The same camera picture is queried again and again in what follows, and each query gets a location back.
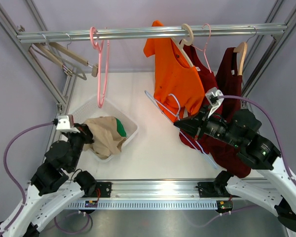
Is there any beige t shirt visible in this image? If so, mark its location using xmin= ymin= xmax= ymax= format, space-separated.
xmin=83 ymin=116 xmax=127 ymax=160

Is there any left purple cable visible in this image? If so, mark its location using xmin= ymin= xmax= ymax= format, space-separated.
xmin=0 ymin=119 xmax=92 ymax=235

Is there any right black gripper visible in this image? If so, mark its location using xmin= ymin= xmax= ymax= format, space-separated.
xmin=174 ymin=104 xmax=242 ymax=148

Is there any aluminium hanging rail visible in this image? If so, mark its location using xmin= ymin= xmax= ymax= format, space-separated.
xmin=17 ymin=23 xmax=287 ymax=43

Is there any green t shirt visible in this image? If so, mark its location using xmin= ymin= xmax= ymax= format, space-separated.
xmin=115 ymin=118 xmax=127 ymax=137

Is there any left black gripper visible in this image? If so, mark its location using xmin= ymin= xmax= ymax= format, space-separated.
xmin=64 ymin=120 xmax=95 ymax=171

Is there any white plastic basket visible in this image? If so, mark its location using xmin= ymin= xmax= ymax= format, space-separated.
xmin=70 ymin=96 xmax=138 ymax=162

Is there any red t shirt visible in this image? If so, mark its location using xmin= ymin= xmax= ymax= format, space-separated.
xmin=179 ymin=45 xmax=224 ymax=157

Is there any white slotted cable duct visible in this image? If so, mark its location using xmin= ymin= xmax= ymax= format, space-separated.
xmin=66 ymin=200 xmax=218 ymax=210

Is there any dark maroon t shirt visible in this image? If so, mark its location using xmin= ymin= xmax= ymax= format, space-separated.
xmin=208 ymin=47 xmax=251 ymax=178

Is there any wooden hanger with metal hook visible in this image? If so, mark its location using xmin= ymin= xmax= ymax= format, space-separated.
xmin=233 ymin=26 xmax=257 ymax=76

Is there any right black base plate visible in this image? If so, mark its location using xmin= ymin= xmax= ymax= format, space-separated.
xmin=195 ymin=181 xmax=239 ymax=198

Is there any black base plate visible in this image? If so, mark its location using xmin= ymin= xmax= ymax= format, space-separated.
xmin=83 ymin=182 xmax=112 ymax=198
xmin=195 ymin=181 xmax=239 ymax=198

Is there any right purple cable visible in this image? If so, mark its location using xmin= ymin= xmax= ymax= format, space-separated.
xmin=182 ymin=95 xmax=296 ymax=228

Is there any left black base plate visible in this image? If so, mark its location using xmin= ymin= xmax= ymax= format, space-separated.
xmin=83 ymin=182 xmax=112 ymax=198

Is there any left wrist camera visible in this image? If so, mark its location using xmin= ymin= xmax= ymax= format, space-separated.
xmin=56 ymin=115 xmax=80 ymax=133

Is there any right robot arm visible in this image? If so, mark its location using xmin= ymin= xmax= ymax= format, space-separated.
xmin=174 ymin=107 xmax=296 ymax=232

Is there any empty wooden hanger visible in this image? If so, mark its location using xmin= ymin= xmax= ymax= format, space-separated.
xmin=34 ymin=43 xmax=87 ymax=80
xmin=49 ymin=42 xmax=99 ymax=78

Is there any pink plastic hanger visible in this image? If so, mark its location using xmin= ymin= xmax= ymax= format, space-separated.
xmin=89 ymin=27 xmax=110 ymax=109

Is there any purple cable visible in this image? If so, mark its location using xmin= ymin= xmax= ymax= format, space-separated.
xmin=182 ymin=95 xmax=296 ymax=228
xmin=0 ymin=119 xmax=92 ymax=235

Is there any orange t shirt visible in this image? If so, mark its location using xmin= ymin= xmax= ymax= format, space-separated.
xmin=143 ymin=20 xmax=206 ymax=122

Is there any beige round hook hanger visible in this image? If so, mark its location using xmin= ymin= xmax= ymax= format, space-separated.
xmin=171 ymin=23 xmax=194 ymax=67

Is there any thin pink wire hanger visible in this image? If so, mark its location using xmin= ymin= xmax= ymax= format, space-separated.
xmin=193 ymin=23 xmax=212 ymax=73

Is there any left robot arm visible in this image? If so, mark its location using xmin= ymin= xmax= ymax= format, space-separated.
xmin=0 ymin=123 xmax=97 ymax=237

